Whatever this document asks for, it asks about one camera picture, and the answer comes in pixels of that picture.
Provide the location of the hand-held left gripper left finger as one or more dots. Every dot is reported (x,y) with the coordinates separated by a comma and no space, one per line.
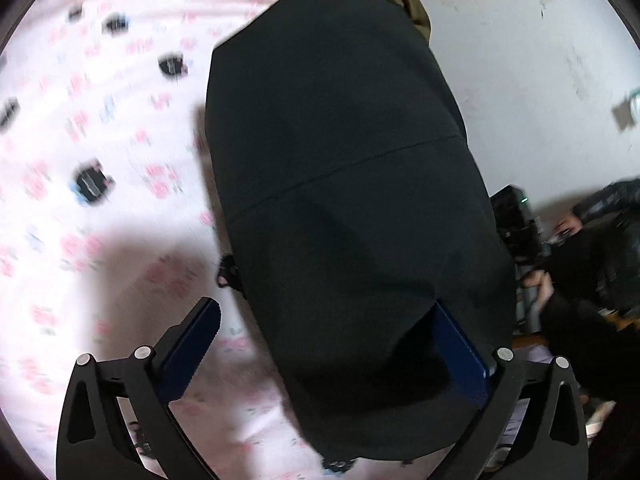
(190,345)

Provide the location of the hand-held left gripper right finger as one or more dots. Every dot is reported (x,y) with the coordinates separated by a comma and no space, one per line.
(460,355)

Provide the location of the black hooded sweatshirt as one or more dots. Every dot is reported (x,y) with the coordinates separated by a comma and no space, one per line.
(350,160)

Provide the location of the person's right hand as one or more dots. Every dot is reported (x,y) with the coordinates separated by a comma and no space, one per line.
(539,287)

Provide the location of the olive brown garment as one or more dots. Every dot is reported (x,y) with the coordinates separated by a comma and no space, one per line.
(410,5)

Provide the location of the pink floral bed sheet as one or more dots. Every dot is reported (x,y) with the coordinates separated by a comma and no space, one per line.
(100,110)

